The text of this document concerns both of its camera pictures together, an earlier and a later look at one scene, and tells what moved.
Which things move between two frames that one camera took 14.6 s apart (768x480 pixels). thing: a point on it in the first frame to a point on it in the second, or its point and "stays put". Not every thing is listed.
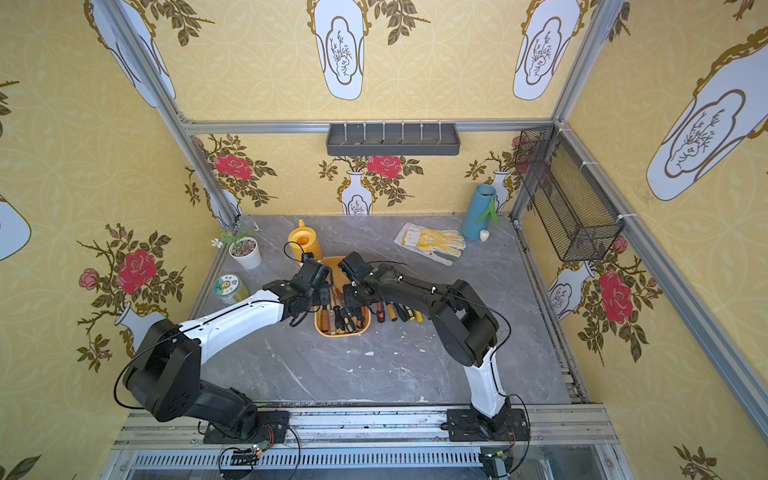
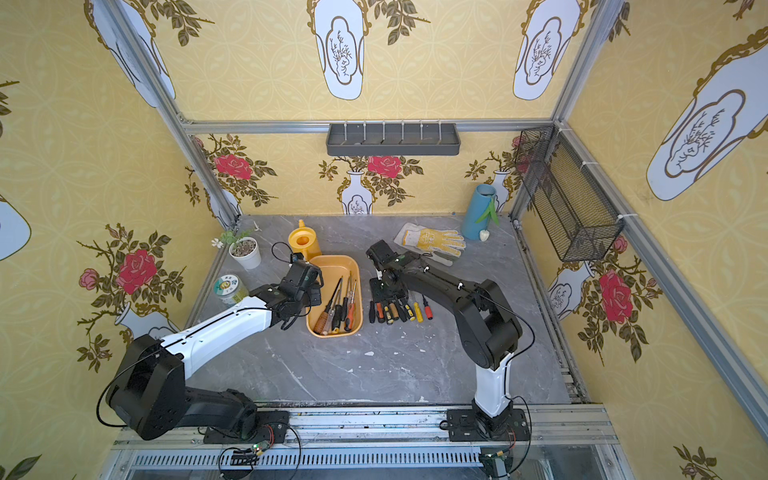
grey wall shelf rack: [393, 139] stays put
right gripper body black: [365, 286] to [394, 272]
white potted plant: [244, 250] stays put
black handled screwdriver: [402, 311] stays put
